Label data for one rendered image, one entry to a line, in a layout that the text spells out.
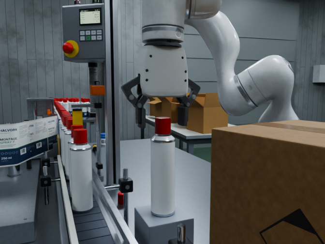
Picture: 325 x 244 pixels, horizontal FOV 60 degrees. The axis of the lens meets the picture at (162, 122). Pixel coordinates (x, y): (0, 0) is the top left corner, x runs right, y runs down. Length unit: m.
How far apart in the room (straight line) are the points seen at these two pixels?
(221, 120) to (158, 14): 2.17
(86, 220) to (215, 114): 2.06
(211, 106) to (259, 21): 4.10
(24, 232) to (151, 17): 0.55
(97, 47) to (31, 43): 4.37
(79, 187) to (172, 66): 0.37
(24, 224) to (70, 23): 0.67
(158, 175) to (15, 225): 0.35
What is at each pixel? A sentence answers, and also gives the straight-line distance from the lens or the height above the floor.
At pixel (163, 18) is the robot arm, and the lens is 0.55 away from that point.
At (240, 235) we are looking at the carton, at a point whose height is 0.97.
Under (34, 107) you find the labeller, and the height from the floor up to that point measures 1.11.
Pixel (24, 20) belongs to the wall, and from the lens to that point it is 5.44.
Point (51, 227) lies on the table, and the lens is 0.82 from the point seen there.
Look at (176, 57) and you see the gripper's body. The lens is 0.56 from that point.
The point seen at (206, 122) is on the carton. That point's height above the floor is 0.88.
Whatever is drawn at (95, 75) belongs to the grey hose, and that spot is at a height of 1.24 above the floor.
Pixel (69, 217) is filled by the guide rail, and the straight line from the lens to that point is 0.65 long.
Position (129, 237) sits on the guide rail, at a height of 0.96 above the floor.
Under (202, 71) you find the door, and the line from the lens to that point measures 5.72.
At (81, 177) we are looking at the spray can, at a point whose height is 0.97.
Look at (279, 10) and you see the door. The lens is 6.82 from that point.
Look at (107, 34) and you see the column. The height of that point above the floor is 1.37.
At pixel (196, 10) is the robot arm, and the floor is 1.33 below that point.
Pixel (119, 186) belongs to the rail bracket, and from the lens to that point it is 0.68.
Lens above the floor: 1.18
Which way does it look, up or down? 7 degrees down
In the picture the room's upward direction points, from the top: straight up
